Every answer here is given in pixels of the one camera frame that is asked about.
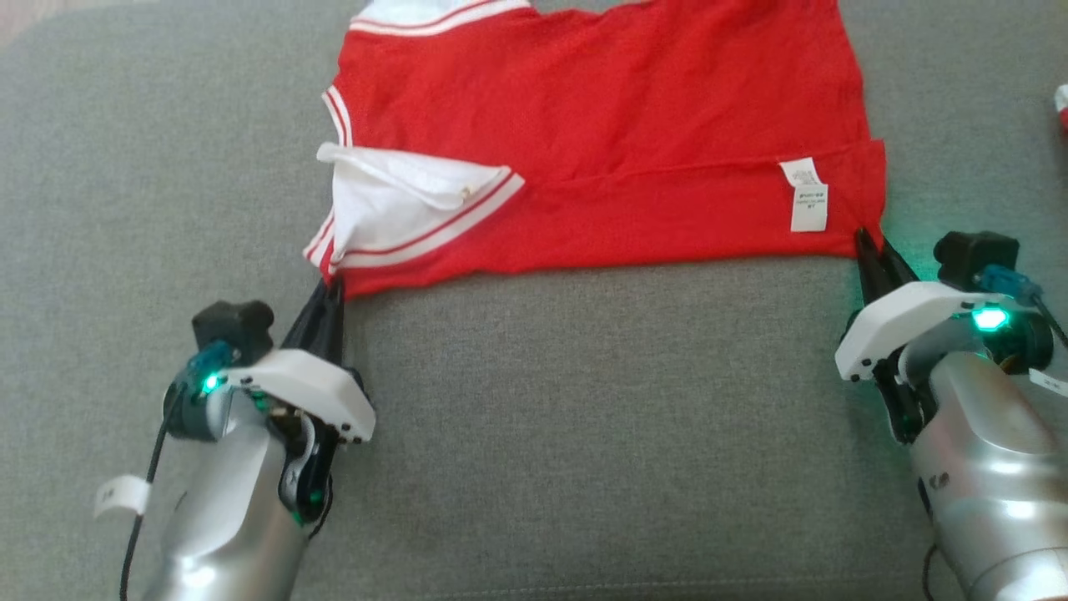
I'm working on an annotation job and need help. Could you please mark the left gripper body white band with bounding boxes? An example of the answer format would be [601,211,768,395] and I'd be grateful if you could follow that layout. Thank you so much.
[224,349,376,443]

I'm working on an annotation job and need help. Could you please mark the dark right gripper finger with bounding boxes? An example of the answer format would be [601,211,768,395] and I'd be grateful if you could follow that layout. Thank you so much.
[876,238,919,289]
[853,227,887,306]

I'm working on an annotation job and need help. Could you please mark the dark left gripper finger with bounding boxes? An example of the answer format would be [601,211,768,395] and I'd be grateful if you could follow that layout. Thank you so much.
[321,275,347,366]
[284,280,330,356]

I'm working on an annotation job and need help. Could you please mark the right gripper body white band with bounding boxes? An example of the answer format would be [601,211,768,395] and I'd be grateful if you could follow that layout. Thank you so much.
[834,281,1035,383]

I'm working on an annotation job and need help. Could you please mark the red jersey white striped trim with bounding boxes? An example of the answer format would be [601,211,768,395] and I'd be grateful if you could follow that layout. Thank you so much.
[303,0,888,300]

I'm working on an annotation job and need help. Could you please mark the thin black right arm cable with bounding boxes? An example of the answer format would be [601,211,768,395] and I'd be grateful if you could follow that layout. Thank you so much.
[1035,296,1068,347]

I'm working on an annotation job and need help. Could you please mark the white left cable label tag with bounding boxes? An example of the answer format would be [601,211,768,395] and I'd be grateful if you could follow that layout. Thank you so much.
[93,474,151,518]

